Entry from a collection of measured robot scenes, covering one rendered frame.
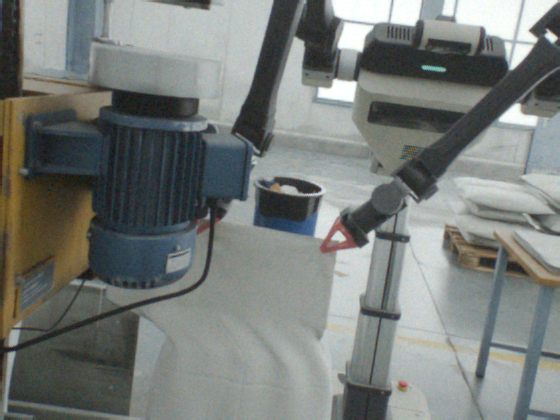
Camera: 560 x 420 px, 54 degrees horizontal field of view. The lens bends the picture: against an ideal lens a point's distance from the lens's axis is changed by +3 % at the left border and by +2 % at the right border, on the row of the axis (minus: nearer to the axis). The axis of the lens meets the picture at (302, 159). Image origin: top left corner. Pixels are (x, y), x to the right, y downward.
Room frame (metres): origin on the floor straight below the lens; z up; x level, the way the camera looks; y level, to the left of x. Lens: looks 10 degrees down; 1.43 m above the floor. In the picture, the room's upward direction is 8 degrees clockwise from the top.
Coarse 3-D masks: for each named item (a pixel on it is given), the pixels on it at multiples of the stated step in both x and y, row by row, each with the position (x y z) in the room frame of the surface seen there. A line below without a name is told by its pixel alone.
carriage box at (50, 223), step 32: (32, 96) 0.70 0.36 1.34; (64, 96) 0.78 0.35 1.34; (96, 96) 0.88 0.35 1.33; (0, 128) 0.65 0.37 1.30; (0, 192) 0.68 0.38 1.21; (32, 192) 0.71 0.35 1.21; (64, 192) 0.80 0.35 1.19; (0, 224) 0.65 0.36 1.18; (32, 224) 0.71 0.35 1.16; (64, 224) 0.80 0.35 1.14; (0, 256) 0.65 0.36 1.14; (32, 256) 0.72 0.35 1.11; (64, 256) 0.81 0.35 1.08; (0, 288) 0.65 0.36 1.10; (0, 320) 0.65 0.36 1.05
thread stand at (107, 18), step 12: (108, 0) 0.92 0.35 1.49; (144, 0) 0.92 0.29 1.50; (156, 0) 0.92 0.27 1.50; (168, 0) 0.92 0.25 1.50; (180, 0) 0.92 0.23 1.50; (192, 0) 0.92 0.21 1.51; (204, 0) 0.90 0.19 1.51; (216, 0) 0.89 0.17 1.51; (108, 12) 0.92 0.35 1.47; (108, 24) 0.92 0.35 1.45; (108, 36) 0.92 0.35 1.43
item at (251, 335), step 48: (240, 240) 1.09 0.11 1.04; (288, 240) 1.08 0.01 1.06; (336, 240) 1.08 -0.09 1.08; (240, 288) 1.09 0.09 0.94; (288, 288) 1.08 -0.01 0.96; (192, 336) 1.06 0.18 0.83; (240, 336) 1.07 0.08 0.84; (288, 336) 1.07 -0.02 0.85; (192, 384) 1.03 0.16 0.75; (240, 384) 1.02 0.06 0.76; (288, 384) 1.02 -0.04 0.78
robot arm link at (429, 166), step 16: (544, 16) 0.97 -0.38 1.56; (544, 32) 0.97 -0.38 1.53; (544, 48) 0.96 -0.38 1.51; (528, 64) 0.97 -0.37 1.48; (544, 64) 0.96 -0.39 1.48; (512, 80) 0.98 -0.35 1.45; (528, 80) 0.97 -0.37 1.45; (496, 96) 0.99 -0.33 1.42; (512, 96) 0.98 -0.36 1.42; (480, 112) 1.00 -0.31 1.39; (496, 112) 0.99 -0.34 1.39; (464, 128) 1.01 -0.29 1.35; (480, 128) 1.00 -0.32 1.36; (432, 144) 1.05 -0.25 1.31; (448, 144) 1.03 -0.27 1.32; (464, 144) 1.02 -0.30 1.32; (416, 160) 1.05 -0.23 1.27; (432, 160) 1.04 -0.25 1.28; (448, 160) 1.03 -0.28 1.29; (400, 176) 1.08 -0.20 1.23; (416, 176) 1.05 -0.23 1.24; (432, 176) 1.04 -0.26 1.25; (416, 192) 1.06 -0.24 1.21
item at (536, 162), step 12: (540, 120) 8.86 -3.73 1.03; (552, 120) 8.85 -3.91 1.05; (540, 132) 8.87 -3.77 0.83; (552, 132) 8.86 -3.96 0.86; (540, 144) 8.87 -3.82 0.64; (552, 144) 8.86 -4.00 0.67; (528, 156) 8.90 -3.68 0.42; (540, 156) 8.87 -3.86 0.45; (552, 156) 8.86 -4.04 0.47; (528, 168) 8.86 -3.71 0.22; (540, 168) 8.86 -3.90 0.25; (552, 168) 8.86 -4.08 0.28
